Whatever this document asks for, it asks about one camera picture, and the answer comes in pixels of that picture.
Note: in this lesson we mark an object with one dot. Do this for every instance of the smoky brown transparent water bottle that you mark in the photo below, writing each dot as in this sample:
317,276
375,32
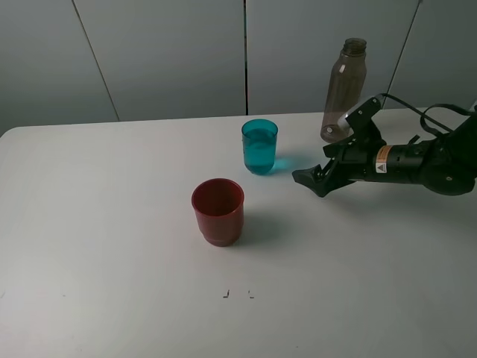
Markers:
345,85

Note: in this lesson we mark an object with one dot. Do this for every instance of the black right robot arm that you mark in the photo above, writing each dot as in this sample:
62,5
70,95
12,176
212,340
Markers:
445,165

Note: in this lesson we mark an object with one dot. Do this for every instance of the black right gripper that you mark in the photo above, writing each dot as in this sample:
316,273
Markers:
351,159

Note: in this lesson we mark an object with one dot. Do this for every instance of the red plastic cup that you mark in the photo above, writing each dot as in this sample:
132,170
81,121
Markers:
219,209

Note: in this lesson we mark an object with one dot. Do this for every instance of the teal transparent plastic cup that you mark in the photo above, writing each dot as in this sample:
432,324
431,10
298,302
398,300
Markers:
259,142

